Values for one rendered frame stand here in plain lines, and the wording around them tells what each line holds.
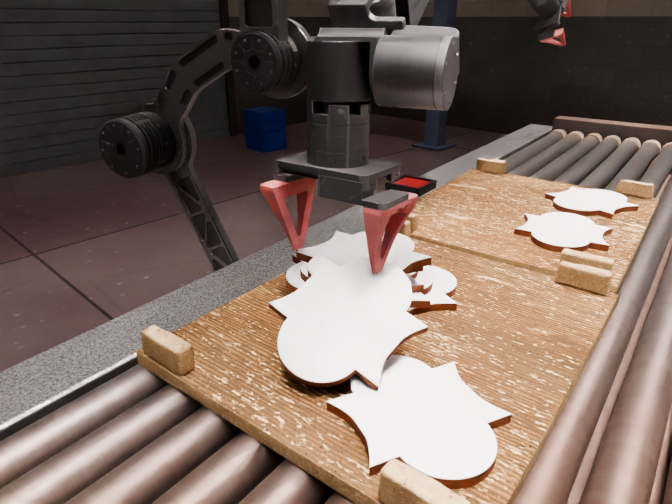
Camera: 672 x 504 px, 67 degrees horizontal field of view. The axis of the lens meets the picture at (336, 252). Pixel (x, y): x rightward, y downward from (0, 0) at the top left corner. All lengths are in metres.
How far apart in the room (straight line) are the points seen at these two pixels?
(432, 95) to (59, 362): 0.44
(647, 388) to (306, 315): 0.32
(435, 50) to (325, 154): 0.12
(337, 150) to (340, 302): 0.14
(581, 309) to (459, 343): 0.16
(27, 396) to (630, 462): 0.51
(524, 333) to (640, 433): 0.14
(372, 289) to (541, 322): 0.20
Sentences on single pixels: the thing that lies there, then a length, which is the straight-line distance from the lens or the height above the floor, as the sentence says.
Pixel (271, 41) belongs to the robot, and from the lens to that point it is 1.31.
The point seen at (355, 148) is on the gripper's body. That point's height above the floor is 1.13.
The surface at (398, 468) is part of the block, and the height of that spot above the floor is 0.96.
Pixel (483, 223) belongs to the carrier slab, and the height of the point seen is 0.94.
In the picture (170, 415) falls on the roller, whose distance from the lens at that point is 0.50.
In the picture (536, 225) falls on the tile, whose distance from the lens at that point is 0.83.
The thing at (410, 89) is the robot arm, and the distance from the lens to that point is 0.43.
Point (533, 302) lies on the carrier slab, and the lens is 0.62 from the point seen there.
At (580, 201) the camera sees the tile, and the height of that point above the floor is 0.95.
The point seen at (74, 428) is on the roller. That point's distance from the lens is 0.51.
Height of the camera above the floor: 1.23
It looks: 24 degrees down
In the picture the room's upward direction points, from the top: straight up
